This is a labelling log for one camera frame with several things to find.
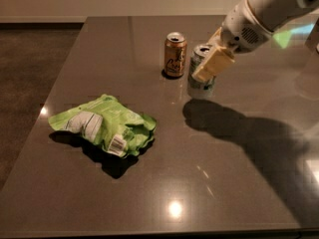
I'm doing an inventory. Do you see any green 7up can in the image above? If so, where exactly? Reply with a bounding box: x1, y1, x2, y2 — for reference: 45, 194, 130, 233
187, 44, 215, 100

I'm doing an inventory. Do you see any orange soda can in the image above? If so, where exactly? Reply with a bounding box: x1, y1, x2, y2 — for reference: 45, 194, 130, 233
164, 32, 187, 78

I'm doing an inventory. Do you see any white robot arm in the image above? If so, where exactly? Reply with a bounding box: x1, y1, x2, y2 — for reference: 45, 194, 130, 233
191, 0, 319, 83

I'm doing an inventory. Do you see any green crumpled chip bag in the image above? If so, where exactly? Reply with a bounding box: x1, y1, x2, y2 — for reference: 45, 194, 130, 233
48, 95, 157, 158

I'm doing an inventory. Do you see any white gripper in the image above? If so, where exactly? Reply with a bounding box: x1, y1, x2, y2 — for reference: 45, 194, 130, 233
192, 0, 273, 83

